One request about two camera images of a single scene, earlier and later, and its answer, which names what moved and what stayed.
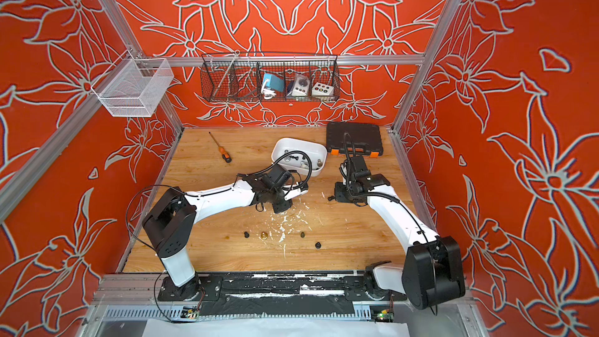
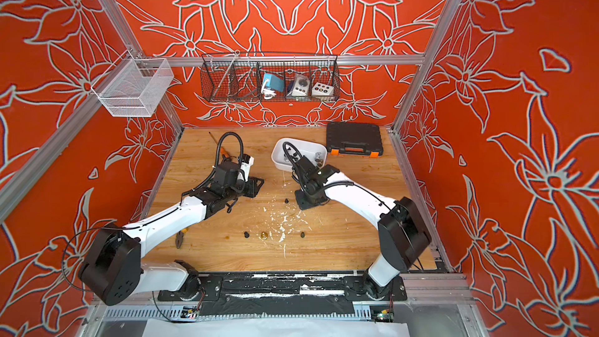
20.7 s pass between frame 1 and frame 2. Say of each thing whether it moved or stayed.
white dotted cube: stayed
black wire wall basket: stayed
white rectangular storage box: stayed
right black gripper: moved
